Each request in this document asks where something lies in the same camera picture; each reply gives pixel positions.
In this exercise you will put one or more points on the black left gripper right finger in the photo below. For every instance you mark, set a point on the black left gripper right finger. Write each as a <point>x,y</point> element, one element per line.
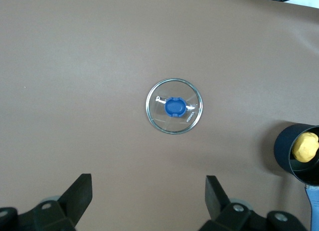
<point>224,213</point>

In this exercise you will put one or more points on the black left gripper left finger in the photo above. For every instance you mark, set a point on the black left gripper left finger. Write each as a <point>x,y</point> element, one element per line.
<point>64,208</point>

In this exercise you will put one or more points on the glass lid with blue knob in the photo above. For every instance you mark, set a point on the glass lid with blue knob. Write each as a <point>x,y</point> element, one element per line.
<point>174,107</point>

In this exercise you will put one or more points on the brown table mat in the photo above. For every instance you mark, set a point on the brown table mat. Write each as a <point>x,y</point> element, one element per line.
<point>74,66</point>

